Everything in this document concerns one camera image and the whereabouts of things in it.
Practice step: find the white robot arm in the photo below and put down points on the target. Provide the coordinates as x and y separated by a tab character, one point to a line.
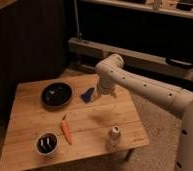
174	99

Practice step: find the white cup with black interior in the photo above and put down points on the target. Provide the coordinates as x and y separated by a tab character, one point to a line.
46	144

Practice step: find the black handle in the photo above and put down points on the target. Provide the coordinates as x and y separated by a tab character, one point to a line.
178	64

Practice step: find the wooden bench rail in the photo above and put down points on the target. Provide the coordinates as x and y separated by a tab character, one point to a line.
136	59

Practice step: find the blue sponge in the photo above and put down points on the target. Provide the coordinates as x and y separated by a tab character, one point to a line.
86	97

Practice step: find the orange toy carrot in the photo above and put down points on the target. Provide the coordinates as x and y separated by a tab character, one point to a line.
65	129

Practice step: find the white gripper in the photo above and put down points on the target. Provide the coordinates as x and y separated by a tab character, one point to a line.
103	91

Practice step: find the wooden table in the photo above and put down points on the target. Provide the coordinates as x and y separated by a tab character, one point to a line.
88	123

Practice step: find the small white bottle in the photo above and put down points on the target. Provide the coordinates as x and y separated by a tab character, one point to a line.
114	136

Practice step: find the black ceramic bowl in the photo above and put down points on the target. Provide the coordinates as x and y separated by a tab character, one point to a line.
56	94

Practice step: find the metal pole stand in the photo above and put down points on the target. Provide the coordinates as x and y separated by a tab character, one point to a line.
78	32

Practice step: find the upper shelf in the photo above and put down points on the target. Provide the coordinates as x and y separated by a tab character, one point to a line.
141	7

